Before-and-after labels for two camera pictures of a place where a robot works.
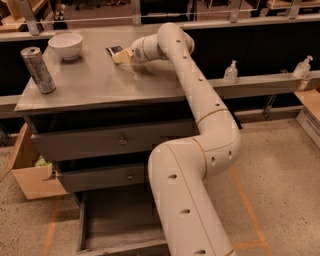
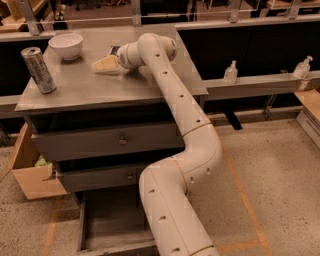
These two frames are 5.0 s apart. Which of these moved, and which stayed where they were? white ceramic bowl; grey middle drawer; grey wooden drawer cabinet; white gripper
Moved: white gripper
Stayed: white ceramic bowl; grey middle drawer; grey wooden drawer cabinet
